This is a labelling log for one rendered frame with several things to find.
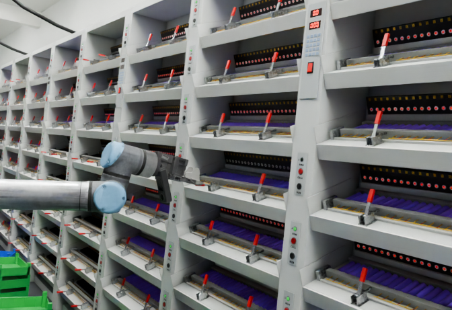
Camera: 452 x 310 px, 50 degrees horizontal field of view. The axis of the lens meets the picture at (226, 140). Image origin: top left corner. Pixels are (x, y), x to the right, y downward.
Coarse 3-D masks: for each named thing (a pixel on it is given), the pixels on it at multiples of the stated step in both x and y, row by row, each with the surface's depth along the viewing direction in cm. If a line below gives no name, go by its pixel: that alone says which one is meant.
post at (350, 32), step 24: (312, 0) 144; (336, 24) 140; (360, 24) 146; (336, 48) 141; (336, 96) 141; (360, 96) 147; (312, 120) 139; (360, 120) 148; (312, 144) 138; (312, 168) 138; (336, 168) 143; (288, 192) 145; (312, 192) 137; (288, 216) 144; (288, 240) 143; (312, 240) 138; (336, 240) 144; (288, 264) 142; (288, 288) 141
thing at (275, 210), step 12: (204, 168) 199; (216, 168) 202; (240, 168) 193; (252, 168) 186; (192, 192) 189; (204, 192) 182; (216, 192) 177; (228, 192) 174; (240, 192) 171; (216, 204) 177; (228, 204) 170; (240, 204) 164; (252, 204) 158; (264, 204) 153; (276, 204) 151; (264, 216) 154; (276, 216) 149
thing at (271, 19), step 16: (272, 0) 185; (288, 0) 179; (304, 0) 146; (240, 16) 203; (256, 16) 194; (272, 16) 160; (288, 16) 153; (304, 16) 147; (208, 32) 198; (224, 32) 182; (240, 32) 174; (256, 32) 167; (272, 32) 160
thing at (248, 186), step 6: (204, 180) 193; (210, 180) 190; (216, 180) 186; (222, 180) 183; (228, 180) 181; (234, 180) 179; (228, 186) 181; (234, 186) 177; (240, 186) 174; (246, 186) 171; (252, 186) 169; (258, 186) 166; (264, 186) 164; (270, 186) 163; (270, 192) 161; (276, 192) 159; (282, 192) 156
